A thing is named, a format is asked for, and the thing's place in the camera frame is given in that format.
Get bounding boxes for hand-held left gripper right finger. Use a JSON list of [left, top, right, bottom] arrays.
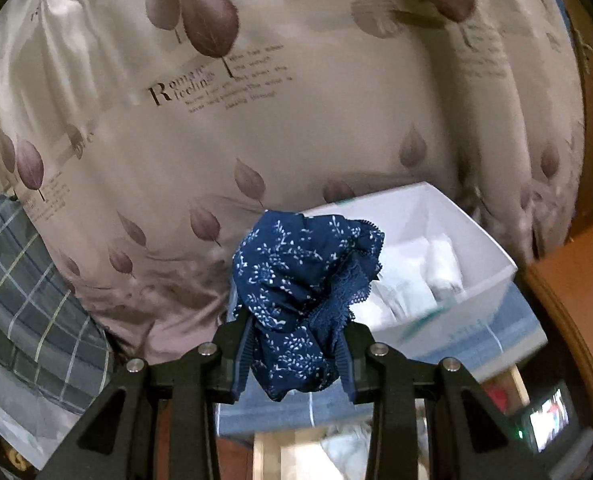
[[339, 322, 550, 480]]

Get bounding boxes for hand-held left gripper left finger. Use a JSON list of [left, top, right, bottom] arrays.
[[36, 307, 257, 480]]

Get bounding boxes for light wooden drawer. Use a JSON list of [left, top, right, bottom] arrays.
[[251, 365, 532, 480]]

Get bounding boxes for dark blue floral underwear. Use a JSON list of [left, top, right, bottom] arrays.
[[231, 209, 385, 402]]

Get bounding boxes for white cardboard box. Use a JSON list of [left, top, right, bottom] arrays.
[[296, 181, 518, 356]]

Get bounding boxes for red cloth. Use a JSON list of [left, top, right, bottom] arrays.
[[484, 387, 516, 413]]

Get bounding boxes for blue plaid cloth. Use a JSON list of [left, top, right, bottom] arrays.
[[216, 280, 548, 437]]

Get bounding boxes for heap of pale clothes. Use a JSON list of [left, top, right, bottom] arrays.
[[321, 422, 377, 480]]

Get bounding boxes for white folded cloths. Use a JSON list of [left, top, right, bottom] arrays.
[[371, 232, 466, 331]]

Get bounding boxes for brown wooden furniture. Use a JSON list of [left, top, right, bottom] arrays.
[[521, 0, 593, 480]]

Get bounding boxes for green plaid cloth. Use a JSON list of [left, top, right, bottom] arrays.
[[0, 195, 114, 416]]

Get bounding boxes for white plastic bag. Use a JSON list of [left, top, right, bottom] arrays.
[[0, 385, 77, 471]]

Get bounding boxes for leaf print quilt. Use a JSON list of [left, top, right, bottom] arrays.
[[0, 0, 592, 411]]

